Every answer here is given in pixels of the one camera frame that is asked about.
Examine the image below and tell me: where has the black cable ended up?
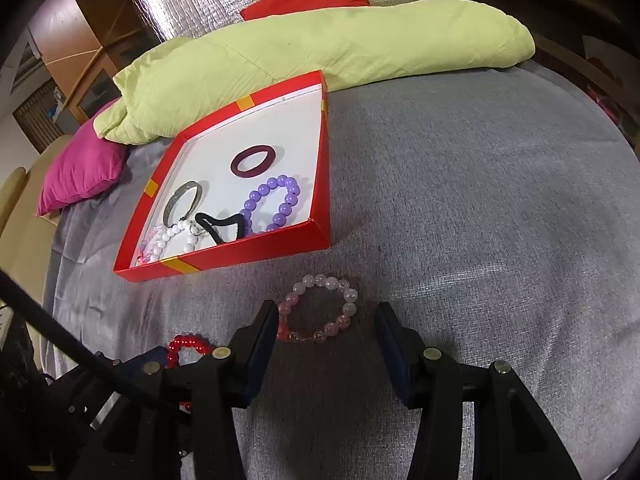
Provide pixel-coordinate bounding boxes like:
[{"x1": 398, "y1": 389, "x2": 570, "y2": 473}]
[{"x1": 0, "y1": 267, "x2": 198, "y2": 413}]

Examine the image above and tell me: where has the maroon bangle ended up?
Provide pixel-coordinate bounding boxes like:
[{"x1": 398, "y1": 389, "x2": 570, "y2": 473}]
[{"x1": 230, "y1": 145, "x2": 275, "y2": 179}]

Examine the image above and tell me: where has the silver metal bangle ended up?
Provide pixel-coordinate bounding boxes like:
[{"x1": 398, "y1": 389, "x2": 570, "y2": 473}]
[{"x1": 161, "y1": 181, "x2": 204, "y2": 227}]

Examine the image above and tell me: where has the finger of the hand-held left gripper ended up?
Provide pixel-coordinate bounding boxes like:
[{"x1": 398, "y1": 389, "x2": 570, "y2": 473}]
[{"x1": 97, "y1": 346, "x2": 170, "y2": 386}]

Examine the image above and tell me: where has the brown woven screen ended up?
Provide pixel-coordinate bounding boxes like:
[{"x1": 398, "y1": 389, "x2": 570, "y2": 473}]
[{"x1": 12, "y1": 85, "x2": 66, "y2": 153}]

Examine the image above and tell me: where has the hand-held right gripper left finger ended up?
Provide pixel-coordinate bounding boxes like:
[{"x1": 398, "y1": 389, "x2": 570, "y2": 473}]
[{"x1": 92, "y1": 300, "x2": 279, "y2": 480}]

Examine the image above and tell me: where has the silver insulation mat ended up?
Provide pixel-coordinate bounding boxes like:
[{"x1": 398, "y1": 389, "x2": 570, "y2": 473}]
[{"x1": 135, "y1": 0, "x2": 421, "y2": 43}]

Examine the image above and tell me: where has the red shallow cardboard box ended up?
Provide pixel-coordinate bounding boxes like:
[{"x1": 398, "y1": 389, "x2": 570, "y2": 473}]
[{"x1": 112, "y1": 70, "x2": 332, "y2": 286}]

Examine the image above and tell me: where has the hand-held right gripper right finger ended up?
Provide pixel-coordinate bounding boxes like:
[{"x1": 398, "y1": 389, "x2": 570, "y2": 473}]
[{"x1": 374, "y1": 301, "x2": 583, "y2": 480}]

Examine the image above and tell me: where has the light green blanket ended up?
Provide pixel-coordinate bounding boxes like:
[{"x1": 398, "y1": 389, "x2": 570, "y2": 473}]
[{"x1": 94, "y1": 0, "x2": 536, "y2": 146}]

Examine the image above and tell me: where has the purple bead bracelet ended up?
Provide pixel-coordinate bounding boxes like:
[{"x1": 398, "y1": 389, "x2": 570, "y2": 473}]
[{"x1": 239, "y1": 174, "x2": 302, "y2": 235}]

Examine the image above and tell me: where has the beige leather sofa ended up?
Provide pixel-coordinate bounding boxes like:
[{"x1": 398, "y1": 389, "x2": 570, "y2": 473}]
[{"x1": 0, "y1": 135, "x2": 71, "y2": 311}]

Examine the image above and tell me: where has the red bead bracelet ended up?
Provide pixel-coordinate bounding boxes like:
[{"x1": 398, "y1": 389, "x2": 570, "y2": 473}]
[{"x1": 166, "y1": 334, "x2": 217, "y2": 413}]

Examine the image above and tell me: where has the pink and white bead bracelet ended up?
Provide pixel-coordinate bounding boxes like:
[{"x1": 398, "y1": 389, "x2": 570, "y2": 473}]
[{"x1": 135, "y1": 227, "x2": 168, "y2": 266}]

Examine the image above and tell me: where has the black hair tie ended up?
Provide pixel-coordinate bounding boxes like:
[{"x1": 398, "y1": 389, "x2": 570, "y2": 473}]
[{"x1": 194, "y1": 211, "x2": 253, "y2": 245}]

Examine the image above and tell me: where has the pale pink bead bracelet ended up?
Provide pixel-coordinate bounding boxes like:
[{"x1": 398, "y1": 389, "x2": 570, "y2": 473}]
[{"x1": 276, "y1": 274, "x2": 359, "y2": 346}]

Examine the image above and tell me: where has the magenta pillow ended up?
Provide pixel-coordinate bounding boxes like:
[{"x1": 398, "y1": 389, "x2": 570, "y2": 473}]
[{"x1": 36, "y1": 99, "x2": 132, "y2": 217}]

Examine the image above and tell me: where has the wooden cabinet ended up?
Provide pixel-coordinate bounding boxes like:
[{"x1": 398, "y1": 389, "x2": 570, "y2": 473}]
[{"x1": 27, "y1": 0, "x2": 156, "y2": 128}]

